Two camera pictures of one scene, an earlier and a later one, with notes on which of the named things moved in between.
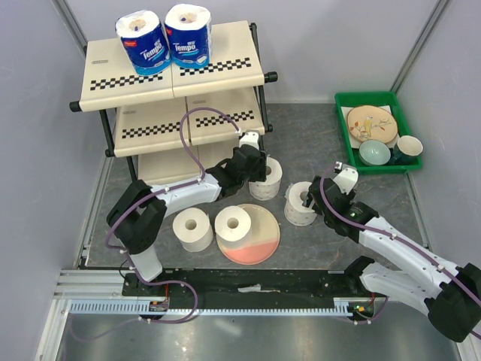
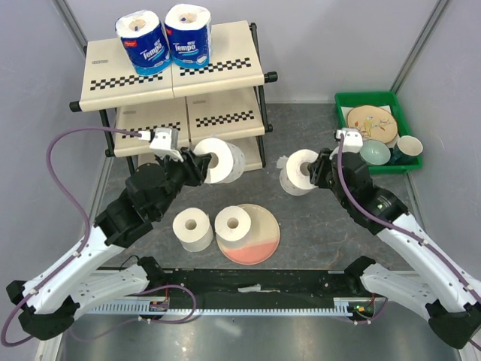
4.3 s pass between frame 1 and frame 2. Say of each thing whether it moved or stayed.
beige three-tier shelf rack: stayed
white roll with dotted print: moved
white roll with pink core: moved
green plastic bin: stayed
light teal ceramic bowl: stayed
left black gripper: moved
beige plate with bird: stayed
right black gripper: moved
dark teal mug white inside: stayed
